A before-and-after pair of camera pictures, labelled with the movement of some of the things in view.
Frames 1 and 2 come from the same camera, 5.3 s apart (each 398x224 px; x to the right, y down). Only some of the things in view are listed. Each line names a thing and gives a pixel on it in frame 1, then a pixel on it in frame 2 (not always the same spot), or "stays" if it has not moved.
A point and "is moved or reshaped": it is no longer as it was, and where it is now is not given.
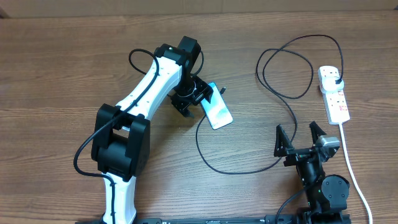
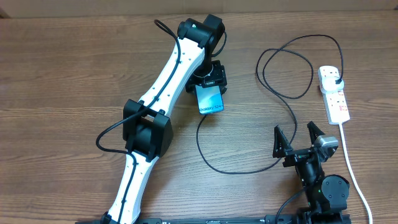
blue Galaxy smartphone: (216, 111) is moved or reshaped
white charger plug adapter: (329, 84) stays
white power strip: (337, 109) stays
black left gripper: (204, 90) → (219, 77)
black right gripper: (283, 147) stays
